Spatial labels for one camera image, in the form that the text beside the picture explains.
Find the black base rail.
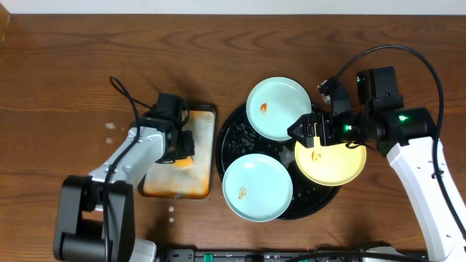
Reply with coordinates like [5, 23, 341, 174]
[154, 249, 428, 262]

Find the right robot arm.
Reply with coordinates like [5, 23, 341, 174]
[288, 67, 465, 261]

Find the orange sponge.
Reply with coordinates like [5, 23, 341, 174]
[173, 156, 194, 169]

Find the yellow plate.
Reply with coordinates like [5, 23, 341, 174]
[294, 137, 367, 186]

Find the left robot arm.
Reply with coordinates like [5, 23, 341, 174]
[52, 93, 194, 261]

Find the black rectangular soapy tray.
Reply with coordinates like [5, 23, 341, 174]
[138, 105, 216, 199]

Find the black round tray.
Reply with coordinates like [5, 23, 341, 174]
[215, 104, 340, 220]

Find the light blue plate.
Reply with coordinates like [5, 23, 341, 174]
[222, 154, 293, 223]
[246, 76, 312, 142]

